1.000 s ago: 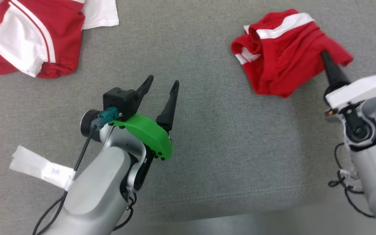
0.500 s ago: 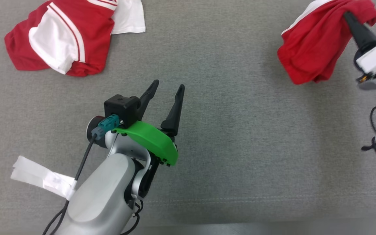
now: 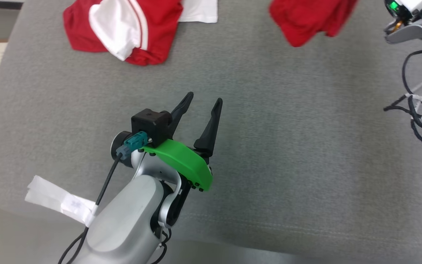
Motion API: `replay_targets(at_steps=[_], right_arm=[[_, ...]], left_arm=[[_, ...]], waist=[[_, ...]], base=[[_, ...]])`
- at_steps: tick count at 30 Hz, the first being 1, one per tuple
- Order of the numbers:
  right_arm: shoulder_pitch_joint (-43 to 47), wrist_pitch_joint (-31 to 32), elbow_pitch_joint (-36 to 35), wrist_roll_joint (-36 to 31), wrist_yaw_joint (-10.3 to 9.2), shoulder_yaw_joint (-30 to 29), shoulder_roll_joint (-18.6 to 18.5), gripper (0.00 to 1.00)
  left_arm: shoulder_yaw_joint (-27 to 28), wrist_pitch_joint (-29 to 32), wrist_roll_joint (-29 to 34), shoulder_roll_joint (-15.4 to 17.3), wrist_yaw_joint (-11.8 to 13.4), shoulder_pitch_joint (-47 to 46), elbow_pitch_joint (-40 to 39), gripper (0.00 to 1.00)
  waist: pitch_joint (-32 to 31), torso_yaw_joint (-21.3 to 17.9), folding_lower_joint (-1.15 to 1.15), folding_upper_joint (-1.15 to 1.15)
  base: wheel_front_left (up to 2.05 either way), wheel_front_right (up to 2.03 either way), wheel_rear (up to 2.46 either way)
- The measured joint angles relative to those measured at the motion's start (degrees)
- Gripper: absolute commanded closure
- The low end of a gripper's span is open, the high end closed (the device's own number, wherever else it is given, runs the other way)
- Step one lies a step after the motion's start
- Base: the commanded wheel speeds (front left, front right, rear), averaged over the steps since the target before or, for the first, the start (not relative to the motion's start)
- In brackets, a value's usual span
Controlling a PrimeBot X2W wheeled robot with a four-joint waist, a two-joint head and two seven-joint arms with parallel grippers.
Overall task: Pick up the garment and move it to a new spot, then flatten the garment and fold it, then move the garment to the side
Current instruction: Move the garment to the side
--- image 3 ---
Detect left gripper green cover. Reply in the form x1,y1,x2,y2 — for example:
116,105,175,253
141,92,223,192

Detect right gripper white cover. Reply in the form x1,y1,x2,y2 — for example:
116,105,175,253
384,0,422,32

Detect red shorts white trim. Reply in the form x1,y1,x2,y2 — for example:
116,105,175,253
269,0,359,48

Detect red shirt white sleeves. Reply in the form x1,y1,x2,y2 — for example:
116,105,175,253
63,0,219,67

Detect grey fabric sofa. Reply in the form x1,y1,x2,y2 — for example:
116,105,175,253
0,0,422,264

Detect white tape tag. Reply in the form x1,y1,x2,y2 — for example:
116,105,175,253
25,175,97,227

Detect teal cable connector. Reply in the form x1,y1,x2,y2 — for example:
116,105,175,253
115,131,149,159

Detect thin black arm cable bundle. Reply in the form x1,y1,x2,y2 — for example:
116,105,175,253
383,49,422,151

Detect black left camera cable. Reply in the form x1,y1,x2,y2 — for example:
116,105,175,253
58,152,124,264

